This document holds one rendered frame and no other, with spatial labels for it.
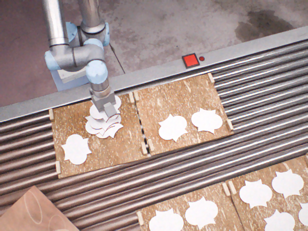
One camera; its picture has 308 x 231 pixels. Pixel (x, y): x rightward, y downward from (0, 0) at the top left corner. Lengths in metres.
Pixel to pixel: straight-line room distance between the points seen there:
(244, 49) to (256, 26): 1.40
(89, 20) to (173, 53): 1.48
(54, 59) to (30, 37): 1.93
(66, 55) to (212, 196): 0.85
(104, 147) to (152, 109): 0.30
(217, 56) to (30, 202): 1.17
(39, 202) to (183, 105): 0.79
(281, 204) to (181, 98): 0.67
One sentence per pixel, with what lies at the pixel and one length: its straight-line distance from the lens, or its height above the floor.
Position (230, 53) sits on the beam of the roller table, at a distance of 1.88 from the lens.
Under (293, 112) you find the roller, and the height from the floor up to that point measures 0.92.
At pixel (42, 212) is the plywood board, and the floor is 1.04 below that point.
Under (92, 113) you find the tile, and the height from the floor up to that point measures 1.07.
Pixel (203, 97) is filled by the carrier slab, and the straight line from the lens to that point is 1.68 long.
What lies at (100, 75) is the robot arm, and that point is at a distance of 1.22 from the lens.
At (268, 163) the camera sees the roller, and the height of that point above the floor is 0.92.
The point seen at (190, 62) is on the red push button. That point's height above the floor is 0.93.
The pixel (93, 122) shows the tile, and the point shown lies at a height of 0.98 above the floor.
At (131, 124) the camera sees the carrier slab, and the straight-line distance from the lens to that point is 1.59.
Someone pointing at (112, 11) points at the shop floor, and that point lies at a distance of 3.28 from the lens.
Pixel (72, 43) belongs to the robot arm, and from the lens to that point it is 1.67.
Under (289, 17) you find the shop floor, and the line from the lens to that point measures 3.49.
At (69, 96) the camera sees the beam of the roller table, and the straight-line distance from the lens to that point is 1.73.
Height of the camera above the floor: 2.39
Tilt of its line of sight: 65 degrees down
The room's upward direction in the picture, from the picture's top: 4 degrees clockwise
